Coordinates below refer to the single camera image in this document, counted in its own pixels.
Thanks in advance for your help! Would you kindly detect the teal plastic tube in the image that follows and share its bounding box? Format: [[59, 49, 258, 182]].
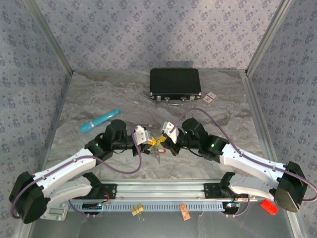
[[79, 109, 121, 133]]

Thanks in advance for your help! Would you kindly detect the small pink card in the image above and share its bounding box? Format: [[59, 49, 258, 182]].
[[202, 91, 218, 107]]

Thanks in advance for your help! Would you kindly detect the black ribbed carrying case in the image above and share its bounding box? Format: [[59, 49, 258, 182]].
[[149, 68, 203, 106]]

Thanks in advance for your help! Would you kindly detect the orange paper tag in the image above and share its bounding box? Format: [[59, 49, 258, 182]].
[[179, 204, 192, 221]]

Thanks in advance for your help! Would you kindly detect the small circuit board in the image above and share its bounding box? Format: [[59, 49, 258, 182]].
[[82, 202, 104, 212], [223, 201, 241, 211]]

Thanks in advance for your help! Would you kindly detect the red plastic block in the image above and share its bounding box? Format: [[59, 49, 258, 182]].
[[260, 199, 279, 216]]

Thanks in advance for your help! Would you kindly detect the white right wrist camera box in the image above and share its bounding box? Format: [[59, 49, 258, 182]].
[[160, 121, 180, 145]]

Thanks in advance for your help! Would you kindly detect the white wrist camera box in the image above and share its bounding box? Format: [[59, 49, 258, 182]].
[[133, 125, 152, 146], [160, 121, 180, 145]]

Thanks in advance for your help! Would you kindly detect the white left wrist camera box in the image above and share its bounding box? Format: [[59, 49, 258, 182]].
[[133, 125, 152, 146]]

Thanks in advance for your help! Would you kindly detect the aluminium frame side rail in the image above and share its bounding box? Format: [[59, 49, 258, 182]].
[[240, 70, 301, 238], [17, 71, 74, 238]]

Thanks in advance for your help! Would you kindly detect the grey slotted cable duct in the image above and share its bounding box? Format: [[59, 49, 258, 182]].
[[60, 201, 232, 213]]

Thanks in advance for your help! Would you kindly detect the silver metal bracket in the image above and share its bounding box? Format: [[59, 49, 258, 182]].
[[48, 204, 69, 221]]

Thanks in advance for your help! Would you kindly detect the aluminium frame corner post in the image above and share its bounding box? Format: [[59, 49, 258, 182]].
[[244, 0, 295, 75], [24, 0, 75, 75]]

